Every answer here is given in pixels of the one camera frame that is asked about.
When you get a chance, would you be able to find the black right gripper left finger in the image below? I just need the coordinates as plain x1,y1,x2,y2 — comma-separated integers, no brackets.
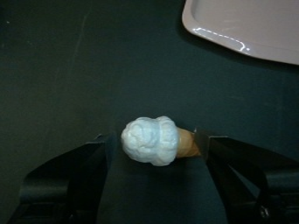
5,131,118,224

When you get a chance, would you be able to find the pink plastic plate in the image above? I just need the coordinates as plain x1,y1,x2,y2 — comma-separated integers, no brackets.
181,0,299,66

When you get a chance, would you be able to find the white toy ice cream cone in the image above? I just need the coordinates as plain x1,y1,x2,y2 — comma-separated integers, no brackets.
118,115,201,167

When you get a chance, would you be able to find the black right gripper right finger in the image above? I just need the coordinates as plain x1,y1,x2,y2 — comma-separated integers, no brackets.
192,127,299,224

